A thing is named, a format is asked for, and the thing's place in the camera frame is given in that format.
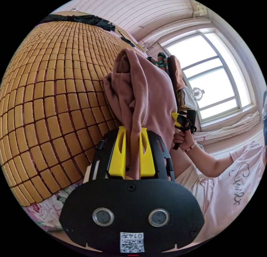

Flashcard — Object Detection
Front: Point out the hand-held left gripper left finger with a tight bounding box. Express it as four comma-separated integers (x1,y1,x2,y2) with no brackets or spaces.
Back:
108,126,127,176

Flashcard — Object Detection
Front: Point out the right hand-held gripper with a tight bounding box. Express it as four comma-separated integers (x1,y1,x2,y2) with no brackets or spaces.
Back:
171,112,197,150

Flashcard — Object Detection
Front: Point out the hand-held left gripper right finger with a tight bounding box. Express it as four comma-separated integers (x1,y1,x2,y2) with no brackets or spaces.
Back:
139,128,155,177

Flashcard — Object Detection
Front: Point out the pink long sleeve shirt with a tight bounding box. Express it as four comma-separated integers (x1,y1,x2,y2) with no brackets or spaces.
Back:
103,48,178,180

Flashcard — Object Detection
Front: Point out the person's right forearm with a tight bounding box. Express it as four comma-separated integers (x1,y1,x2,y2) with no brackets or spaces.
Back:
185,141,236,178

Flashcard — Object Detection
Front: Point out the person's right hand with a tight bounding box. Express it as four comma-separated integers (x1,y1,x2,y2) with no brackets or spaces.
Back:
172,129,198,152

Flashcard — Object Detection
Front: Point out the small white fan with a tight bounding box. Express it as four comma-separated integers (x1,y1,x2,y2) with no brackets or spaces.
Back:
193,87,205,101

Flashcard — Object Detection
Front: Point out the pile of clothes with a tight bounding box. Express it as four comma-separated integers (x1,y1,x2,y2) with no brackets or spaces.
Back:
147,52,198,112

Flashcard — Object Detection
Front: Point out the white curtain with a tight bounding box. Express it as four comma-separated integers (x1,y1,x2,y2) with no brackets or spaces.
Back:
199,110,261,141

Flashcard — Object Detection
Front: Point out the window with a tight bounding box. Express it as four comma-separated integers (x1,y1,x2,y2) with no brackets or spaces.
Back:
160,28,259,128

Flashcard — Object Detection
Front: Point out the bed with woven mat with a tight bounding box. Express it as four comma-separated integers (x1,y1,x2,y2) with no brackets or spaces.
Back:
0,14,147,235

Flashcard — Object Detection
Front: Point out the person's body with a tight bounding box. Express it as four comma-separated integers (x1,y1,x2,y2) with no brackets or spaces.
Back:
175,91,267,244

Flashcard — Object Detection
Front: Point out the black garment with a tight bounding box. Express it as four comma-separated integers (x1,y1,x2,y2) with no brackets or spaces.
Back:
40,14,116,32

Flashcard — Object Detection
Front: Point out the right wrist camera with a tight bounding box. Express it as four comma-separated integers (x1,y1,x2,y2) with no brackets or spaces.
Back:
187,109,196,128

